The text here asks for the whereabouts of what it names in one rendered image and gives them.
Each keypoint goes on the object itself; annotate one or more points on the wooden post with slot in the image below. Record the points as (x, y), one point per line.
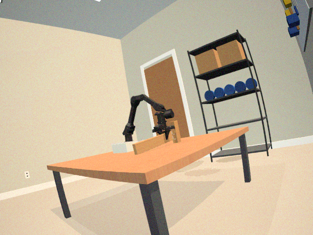
(175, 132)

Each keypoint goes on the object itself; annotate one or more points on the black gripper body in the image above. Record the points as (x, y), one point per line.
(166, 127)

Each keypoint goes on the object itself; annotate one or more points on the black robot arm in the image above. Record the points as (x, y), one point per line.
(135, 100)

